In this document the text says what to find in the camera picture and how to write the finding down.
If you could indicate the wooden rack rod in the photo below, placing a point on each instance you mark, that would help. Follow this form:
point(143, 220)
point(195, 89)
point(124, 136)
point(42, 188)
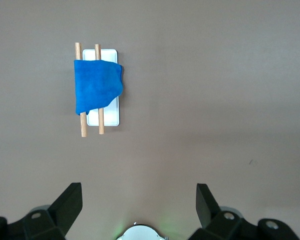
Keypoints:
point(101, 122)
point(83, 125)

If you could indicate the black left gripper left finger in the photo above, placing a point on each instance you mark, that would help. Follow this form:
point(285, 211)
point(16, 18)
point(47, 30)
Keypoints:
point(49, 220)

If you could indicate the blue microfibre towel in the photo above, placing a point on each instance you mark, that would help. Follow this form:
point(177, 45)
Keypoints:
point(97, 85)

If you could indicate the white towel rack base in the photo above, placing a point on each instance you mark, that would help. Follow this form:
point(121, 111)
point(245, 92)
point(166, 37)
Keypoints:
point(112, 115)

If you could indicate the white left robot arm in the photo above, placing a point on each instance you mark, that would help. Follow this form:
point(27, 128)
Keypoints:
point(142, 233)

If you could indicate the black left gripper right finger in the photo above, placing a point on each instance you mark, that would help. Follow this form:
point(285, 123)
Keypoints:
point(222, 222)

